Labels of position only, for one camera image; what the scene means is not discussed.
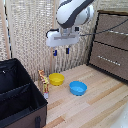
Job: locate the black fabric storage box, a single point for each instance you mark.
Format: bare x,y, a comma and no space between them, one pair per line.
16,100

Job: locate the brown drawer cabinet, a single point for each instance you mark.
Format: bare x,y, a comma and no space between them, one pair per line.
110,50

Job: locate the brown drawer front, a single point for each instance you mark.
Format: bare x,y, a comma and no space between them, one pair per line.
108,65
111,23

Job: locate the woven folding screen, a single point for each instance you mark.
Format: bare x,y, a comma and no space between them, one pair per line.
30,33

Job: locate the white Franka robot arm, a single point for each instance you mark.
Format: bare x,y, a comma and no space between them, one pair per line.
71,13

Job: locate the blue bowl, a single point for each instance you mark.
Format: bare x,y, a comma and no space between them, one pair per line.
78,88

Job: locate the yellow bowl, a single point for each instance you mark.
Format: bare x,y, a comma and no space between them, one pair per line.
56,79

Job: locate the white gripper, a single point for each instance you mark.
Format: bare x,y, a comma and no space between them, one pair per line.
61,39

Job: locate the orange snack carton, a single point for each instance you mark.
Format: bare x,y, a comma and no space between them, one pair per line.
45,85

